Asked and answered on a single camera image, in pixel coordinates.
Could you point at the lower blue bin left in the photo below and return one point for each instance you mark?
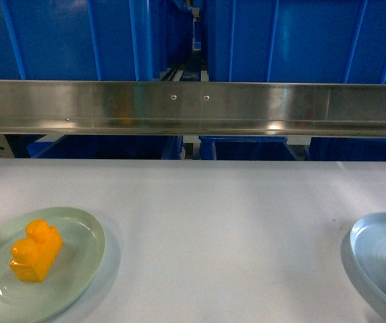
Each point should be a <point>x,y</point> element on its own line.
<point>109,147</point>

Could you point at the lower blue bin right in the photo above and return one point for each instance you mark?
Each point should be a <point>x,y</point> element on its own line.
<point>243,148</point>

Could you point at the large blue bin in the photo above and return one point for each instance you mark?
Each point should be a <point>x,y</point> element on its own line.
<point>296,41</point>
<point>92,40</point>

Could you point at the stainless steel rail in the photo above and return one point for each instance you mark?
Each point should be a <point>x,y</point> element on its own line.
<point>192,108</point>

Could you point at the pale green oval plate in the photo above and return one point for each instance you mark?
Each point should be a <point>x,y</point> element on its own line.
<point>70,275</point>

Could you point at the yellow toy building block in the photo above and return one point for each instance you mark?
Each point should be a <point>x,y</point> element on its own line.
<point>34,255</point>

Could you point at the large blue bin right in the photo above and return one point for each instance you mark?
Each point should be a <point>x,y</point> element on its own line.
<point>296,41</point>

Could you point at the large blue bin left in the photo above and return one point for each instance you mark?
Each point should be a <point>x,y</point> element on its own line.
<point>92,40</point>

